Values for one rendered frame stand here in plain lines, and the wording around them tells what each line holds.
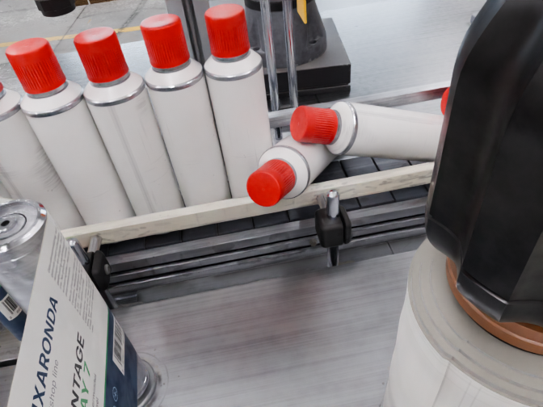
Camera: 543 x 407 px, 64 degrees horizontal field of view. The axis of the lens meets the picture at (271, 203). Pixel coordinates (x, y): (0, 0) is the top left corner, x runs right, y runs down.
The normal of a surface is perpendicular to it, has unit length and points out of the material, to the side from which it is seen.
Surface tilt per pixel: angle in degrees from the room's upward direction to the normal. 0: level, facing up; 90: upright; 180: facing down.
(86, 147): 90
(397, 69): 0
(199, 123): 90
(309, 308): 0
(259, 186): 71
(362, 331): 0
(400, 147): 89
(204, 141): 90
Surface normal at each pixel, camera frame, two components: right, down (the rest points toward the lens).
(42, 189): 0.68, 0.45
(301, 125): -0.91, -0.03
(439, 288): -0.11, -0.73
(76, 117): 0.84, 0.30
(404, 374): -0.98, 0.21
